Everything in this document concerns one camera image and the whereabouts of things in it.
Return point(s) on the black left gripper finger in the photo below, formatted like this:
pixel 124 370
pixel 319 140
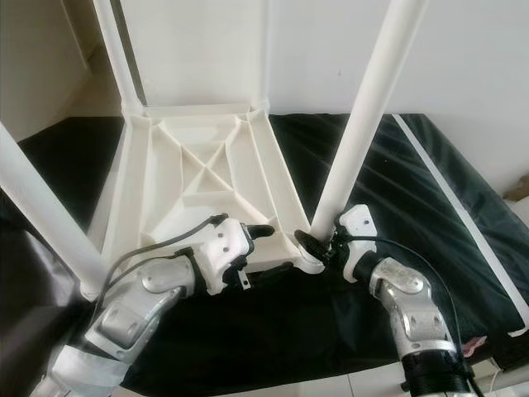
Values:
pixel 261 231
pixel 243 279

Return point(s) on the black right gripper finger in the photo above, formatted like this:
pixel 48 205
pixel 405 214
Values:
pixel 312 241

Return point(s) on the pink object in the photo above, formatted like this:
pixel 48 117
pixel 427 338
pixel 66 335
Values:
pixel 475 346

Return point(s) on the brown crumpled paper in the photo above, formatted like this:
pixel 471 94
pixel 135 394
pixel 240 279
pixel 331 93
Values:
pixel 517 190

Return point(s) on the white curved tube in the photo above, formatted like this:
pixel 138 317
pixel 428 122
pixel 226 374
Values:
pixel 508 376

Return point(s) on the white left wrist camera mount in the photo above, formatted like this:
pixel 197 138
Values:
pixel 227 248

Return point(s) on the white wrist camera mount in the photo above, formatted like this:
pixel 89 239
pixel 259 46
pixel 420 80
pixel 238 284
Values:
pixel 227 248
pixel 359 222

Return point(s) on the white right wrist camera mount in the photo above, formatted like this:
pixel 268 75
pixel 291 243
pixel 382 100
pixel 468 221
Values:
pixel 359 222

